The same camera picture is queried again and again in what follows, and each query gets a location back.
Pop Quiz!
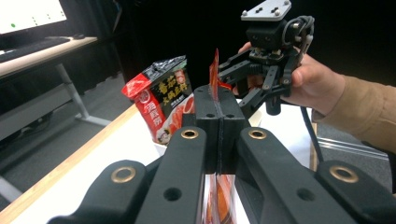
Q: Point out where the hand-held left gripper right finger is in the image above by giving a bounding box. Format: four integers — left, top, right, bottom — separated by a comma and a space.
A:
217, 86, 250, 175

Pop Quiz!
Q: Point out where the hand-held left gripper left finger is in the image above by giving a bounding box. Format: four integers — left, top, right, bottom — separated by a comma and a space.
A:
182, 83, 223, 175

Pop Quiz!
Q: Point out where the large orange clear-window packet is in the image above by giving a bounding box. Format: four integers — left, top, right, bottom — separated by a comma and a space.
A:
201, 48, 238, 224

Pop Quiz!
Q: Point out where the large black red packet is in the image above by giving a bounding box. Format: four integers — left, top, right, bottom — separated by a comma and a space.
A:
120, 54, 198, 147

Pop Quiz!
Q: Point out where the white table mat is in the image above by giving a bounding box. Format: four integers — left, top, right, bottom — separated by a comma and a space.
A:
8, 104, 313, 224

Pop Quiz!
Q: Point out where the desk with white metal legs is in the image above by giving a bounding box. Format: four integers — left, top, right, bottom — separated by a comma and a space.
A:
0, 35, 112, 142

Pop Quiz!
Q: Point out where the black keyboard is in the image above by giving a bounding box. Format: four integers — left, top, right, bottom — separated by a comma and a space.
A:
0, 35, 72, 63

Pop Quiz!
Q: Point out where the computer monitor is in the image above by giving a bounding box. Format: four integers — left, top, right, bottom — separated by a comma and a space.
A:
0, 0, 68, 35

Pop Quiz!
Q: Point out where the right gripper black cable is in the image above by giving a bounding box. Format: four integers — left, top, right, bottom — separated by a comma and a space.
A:
281, 15, 325, 165

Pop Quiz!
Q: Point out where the aluminium floor rail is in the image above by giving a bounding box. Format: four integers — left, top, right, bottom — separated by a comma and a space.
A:
317, 135, 390, 157

